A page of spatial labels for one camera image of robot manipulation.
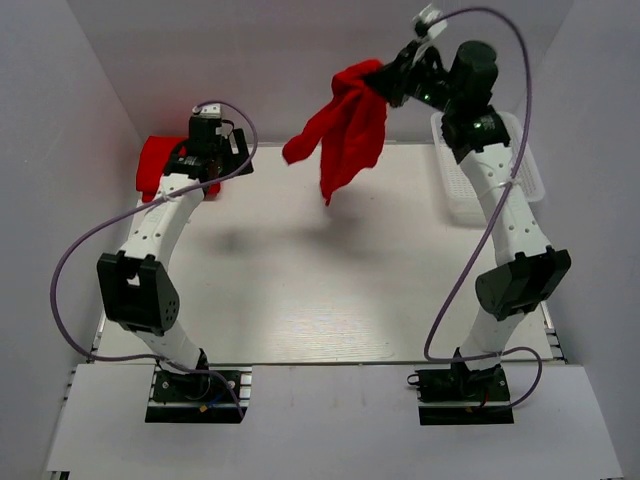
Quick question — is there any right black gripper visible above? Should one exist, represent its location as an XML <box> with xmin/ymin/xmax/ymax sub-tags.
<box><xmin>363</xmin><ymin>41</ymin><xmax>462</xmax><ymax>115</ymax></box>

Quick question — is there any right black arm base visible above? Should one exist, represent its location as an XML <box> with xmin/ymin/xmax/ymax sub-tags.
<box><xmin>407</xmin><ymin>359</ymin><xmax>514</xmax><ymax>426</ymax></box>

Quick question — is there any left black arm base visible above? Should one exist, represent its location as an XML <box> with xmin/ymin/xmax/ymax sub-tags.
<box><xmin>145</xmin><ymin>366</ymin><xmax>252</xmax><ymax>425</ymax></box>

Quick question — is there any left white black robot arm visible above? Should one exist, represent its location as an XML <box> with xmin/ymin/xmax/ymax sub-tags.
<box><xmin>97</xmin><ymin>104</ymin><xmax>252</xmax><ymax>399</ymax></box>

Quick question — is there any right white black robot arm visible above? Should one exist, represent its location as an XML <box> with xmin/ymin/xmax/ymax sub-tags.
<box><xmin>365</xmin><ymin>41</ymin><xmax>571</xmax><ymax>399</ymax></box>

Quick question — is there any folded red t shirt stack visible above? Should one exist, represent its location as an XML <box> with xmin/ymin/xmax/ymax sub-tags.
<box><xmin>136</xmin><ymin>134</ymin><xmax>222</xmax><ymax>204</ymax></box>

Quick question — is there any white plastic basket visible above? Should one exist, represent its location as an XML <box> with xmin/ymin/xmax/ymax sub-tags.
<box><xmin>430</xmin><ymin>110</ymin><xmax>546</xmax><ymax>224</ymax></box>

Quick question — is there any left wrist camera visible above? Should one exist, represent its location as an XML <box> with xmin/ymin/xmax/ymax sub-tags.
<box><xmin>192</xmin><ymin>102</ymin><xmax>222</xmax><ymax>120</ymax></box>

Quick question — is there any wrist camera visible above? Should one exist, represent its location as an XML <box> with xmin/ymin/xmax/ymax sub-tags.
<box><xmin>192</xmin><ymin>102</ymin><xmax>222</xmax><ymax>120</ymax></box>
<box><xmin>413</xmin><ymin>4</ymin><xmax>448</xmax><ymax>41</ymax></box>

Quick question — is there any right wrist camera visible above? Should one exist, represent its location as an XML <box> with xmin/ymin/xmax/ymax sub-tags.
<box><xmin>413</xmin><ymin>4</ymin><xmax>448</xmax><ymax>41</ymax></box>

